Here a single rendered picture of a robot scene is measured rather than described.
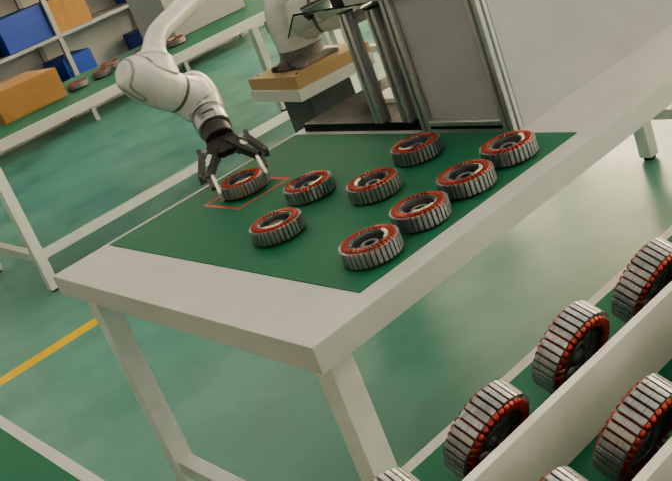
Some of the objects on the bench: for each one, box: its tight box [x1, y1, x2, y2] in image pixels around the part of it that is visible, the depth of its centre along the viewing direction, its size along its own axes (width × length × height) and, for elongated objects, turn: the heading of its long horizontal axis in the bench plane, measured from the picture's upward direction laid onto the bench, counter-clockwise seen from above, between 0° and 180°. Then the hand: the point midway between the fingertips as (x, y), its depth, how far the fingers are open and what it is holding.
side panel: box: [378, 0, 523, 133], centre depth 211 cm, size 28×3×32 cm, turn 82°
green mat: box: [109, 132, 577, 293], centre depth 213 cm, size 94×61×1 cm, turn 82°
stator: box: [283, 170, 336, 206], centre depth 213 cm, size 11×11×4 cm
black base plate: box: [303, 76, 422, 132], centre depth 263 cm, size 47×64×2 cm
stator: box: [219, 167, 268, 200], centre depth 233 cm, size 11×11×4 cm
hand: (242, 182), depth 233 cm, fingers closed on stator, 11 cm apart
